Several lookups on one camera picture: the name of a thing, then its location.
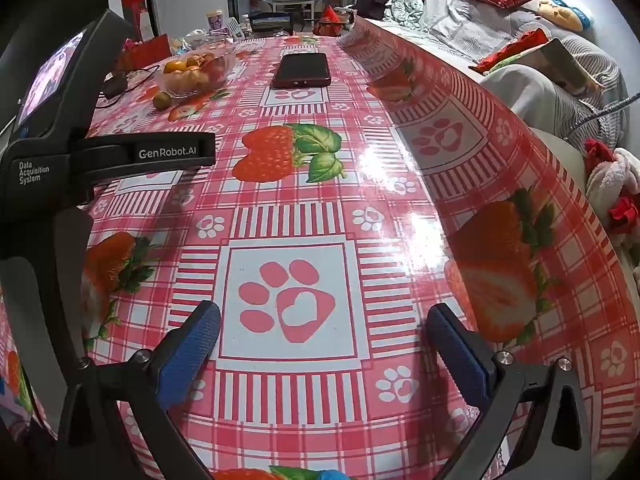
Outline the beige sofa armrest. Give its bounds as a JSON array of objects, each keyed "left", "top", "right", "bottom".
[{"left": 527, "top": 127, "right": 591, "bottom": 201}]

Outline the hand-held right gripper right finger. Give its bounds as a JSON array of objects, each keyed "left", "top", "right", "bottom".
[{"left": 425, "top": 302, "right": 596, "bottom": 480}]

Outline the grey striped sofa cover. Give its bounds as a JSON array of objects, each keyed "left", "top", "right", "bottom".
[{"left": 417, "top": 0, "right": 628, "bottom": 151}]

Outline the white green patterned cloth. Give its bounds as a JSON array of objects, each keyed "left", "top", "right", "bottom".
[{"left": 385, "top": 0, "right": 426, "bottom": 26}]

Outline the red gift box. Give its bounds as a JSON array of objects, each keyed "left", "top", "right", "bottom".
[{"left": 120, "top": 35, "right": 173, "bottom": 72}]

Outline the grey checked shirt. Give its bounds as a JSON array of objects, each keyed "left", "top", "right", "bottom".
[{"left": 420, "top": 0, "right": 506, "bottom": 58}]

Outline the clear glass bowl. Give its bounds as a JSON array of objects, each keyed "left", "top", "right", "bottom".
[{"left": 152, "top": 42, "right": 238, "bottom": 100}]

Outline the dark red smartphone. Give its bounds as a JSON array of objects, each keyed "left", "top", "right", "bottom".
[{"left": 271, "top": 52, "right": 332, "bottom": 89}]

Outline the black framed stand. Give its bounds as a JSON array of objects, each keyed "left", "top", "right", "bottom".
[{"left": 249, "top": 10, "right": 293, "bottom": 36}]

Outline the flexible metal hose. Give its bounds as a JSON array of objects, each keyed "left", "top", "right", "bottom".
[{"left": 562, "top": 91, "right": 640, "bottom": 141}]

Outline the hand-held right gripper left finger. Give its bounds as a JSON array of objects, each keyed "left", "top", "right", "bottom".
[{"left": 54, "top": 300, "right": 222, "bottom": 480}]

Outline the white side table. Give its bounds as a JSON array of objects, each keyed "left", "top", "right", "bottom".
[{"left": 270, "top": 0, "right": 316, "bottom": 18}]

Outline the red white plush toy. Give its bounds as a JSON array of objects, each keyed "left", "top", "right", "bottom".
[{"left": 582, "top": 137, "right": 640, "bottom": 251}]

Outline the red gift bag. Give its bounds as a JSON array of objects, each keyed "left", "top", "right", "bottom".
[{"left": 315, "top": 5, "right": 351, "bottom": 36}]

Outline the white cushion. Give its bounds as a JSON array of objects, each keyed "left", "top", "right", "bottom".
[{"left": 482, "top": 65, "right": 591, "bottom": 146}]

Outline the red checked strawberry tablecloth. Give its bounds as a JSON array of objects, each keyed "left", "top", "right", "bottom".
[{"left": 0, "top": 14, "right": 640, "bottom": 480}]

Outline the open magazine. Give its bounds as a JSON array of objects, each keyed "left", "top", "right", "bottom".
[{"left": 520, "top": 37, "right": 606, "bottom": 98}]

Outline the white door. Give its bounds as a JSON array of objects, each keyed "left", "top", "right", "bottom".
[{"left": 150, "top": 0, "right": 228, "bottom": 41}]

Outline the cartoon plush pillow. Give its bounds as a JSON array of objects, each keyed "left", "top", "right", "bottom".
[{"left": 536, "top": 0, "right": 596, "bottom": 32}]

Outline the heap of small oranges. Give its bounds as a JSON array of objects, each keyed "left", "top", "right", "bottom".
[{"left": 162, "top": 52, "right": 211, "bottom": 96}]

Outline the dark jacket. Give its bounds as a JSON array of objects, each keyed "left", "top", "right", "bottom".
[{"left": 352, "top": 0, "right": 396, "bottom": 21}]

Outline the red green cushion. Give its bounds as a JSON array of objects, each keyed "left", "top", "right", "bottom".
[{"left": 470, "top": 27, "right": 551, "bottom": 76}]

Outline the clear plastic bag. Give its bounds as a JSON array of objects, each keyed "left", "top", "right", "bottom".
[{"left": 172, "top": 30, "right": 236, "bottom": 53}]

